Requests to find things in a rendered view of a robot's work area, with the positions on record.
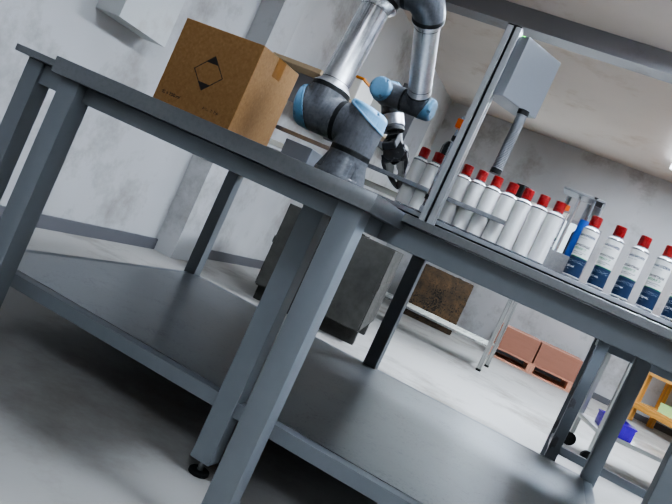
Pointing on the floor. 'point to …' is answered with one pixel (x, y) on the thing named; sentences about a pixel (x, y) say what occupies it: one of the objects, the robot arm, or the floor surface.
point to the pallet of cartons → (535, 357)
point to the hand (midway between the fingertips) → (396, 184)
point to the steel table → (470, 332)
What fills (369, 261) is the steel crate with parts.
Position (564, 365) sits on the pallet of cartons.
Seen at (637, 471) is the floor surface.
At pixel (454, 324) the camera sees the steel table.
